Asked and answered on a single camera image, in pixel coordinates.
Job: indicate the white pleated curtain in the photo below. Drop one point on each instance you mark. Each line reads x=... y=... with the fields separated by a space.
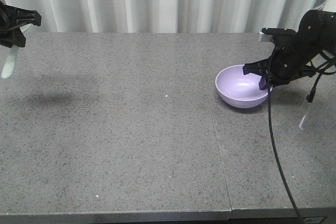
x=162 y=1

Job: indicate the white rice cooker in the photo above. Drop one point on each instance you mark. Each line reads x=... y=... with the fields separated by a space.
x=327 y=6

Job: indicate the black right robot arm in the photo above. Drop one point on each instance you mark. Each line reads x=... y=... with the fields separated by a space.
x=322 y=25

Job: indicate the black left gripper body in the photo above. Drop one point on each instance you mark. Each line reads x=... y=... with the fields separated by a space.
x=8 y=18

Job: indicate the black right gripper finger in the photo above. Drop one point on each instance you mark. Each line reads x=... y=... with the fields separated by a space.
x=259 y=67
x=265 y=83

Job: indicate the pale green plastic spoon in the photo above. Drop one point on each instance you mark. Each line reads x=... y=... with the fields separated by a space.
x=10 y=63

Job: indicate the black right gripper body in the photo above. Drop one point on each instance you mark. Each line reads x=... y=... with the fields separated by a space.
x=290 y=57

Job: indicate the purple plastic bowl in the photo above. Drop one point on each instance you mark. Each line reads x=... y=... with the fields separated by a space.
x=239 y=90

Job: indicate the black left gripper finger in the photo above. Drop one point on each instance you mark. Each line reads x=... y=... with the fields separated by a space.
x=24 y=17
x=13 y=37

